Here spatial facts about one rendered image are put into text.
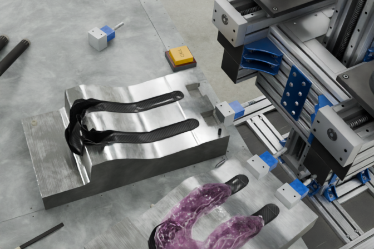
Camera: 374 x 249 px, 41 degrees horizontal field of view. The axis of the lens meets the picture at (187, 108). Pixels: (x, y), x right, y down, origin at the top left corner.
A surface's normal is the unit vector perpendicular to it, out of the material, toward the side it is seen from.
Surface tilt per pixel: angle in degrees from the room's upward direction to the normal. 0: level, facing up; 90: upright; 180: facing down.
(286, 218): 0
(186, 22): 0
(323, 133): 90
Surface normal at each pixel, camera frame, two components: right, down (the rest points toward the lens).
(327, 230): 0.07, -0.65
